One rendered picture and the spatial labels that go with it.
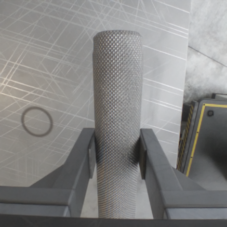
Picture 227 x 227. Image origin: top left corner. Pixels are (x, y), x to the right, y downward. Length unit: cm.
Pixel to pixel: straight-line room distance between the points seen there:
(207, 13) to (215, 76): 41
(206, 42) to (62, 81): 112
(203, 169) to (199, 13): 98
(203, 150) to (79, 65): 92
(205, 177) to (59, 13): 112
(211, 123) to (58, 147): 85
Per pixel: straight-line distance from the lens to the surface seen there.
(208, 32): 132
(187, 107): 116
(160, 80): 31
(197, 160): 111
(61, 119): 34
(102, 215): 18
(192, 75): 128
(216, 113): 103
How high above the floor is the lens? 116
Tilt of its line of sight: 73 degrees down
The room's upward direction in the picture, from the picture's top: 175 degrees counter-clockwise
